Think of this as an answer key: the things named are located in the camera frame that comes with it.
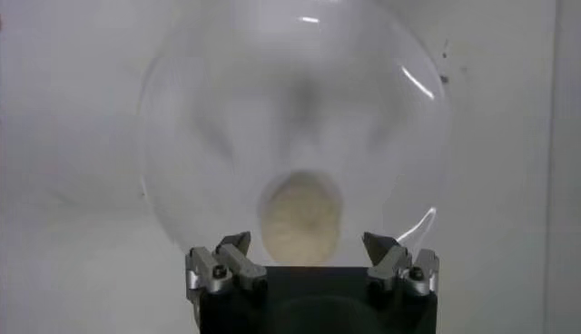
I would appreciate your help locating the white steamed baozi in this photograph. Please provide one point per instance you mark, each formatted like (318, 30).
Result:
(299, 222)

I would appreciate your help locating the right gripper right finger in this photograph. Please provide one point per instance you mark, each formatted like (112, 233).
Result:
(392, 268)

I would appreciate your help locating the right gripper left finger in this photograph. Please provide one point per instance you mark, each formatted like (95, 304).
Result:
(213, 272)

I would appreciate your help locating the white round plate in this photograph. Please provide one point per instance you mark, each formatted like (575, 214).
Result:
(227, 136)

